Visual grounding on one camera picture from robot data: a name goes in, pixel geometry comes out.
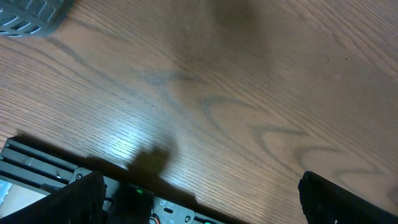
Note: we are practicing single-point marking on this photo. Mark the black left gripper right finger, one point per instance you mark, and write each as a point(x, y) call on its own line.
point(325, 202)

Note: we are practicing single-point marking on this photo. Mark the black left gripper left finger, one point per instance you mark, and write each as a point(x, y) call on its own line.
point(80, 202)

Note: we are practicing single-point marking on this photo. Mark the dark grey plastic basket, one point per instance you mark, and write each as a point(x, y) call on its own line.
point(25, 18)

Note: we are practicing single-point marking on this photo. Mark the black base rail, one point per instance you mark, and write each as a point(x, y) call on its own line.
point(45, 169)

